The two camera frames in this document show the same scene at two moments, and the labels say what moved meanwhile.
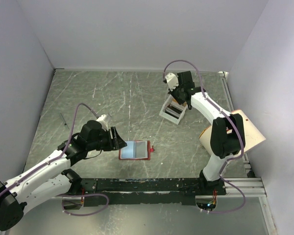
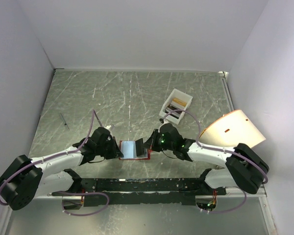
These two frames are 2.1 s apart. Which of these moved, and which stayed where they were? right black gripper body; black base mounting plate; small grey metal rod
Moved: right black gripper body
Stayed: small grey metal rod; black base mounting plate
